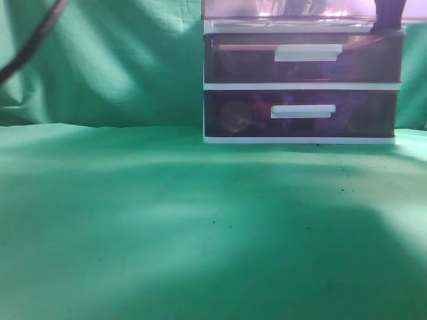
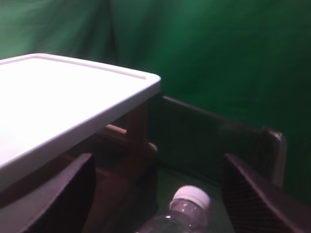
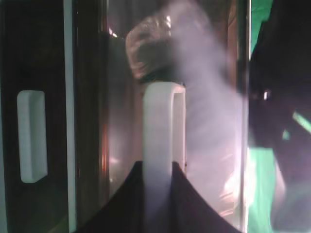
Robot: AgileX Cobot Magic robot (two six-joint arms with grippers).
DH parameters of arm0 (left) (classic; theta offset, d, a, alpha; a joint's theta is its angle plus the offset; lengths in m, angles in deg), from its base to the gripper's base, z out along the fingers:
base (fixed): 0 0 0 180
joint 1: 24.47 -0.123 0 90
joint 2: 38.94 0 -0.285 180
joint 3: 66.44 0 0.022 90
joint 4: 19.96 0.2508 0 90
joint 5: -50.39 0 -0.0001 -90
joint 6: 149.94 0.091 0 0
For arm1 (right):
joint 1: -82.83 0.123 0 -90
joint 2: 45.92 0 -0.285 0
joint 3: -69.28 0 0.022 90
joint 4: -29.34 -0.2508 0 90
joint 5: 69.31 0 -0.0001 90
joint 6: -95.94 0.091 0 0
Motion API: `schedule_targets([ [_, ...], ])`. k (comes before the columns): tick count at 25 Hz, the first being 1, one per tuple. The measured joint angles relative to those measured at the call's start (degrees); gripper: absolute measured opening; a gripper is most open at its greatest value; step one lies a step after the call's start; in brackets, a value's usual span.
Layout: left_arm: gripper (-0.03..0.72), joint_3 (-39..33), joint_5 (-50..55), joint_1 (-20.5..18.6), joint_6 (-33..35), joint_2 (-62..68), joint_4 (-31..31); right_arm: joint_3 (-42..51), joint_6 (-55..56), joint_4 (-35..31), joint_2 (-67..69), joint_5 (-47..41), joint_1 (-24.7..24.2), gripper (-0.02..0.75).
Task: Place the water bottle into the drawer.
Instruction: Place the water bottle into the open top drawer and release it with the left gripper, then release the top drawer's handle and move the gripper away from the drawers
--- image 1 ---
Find tinted purple drawer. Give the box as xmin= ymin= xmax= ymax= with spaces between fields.
xmin=201 ymin=0 xmax=427 ymax=21
xmin=204 ymin=32 xmax=405 ymax=83
xmin=203 ymin=90 xmax=398 ymax=138

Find green cloth table cover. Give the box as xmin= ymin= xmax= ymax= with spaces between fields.
xmin=1 ymin=125 xmax=426 ymax=319

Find green cloth backdrop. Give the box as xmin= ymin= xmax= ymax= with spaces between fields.
xmin=0 ymin=0 xmax=427 ymax=131

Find white plastic drawer cabinet frame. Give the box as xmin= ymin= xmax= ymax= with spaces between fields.
xmin=203 ymin=20 xmax=406 ymax=145

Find black cable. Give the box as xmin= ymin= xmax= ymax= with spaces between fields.
xmin=0 ymin=0 xmax=69 ymax=84

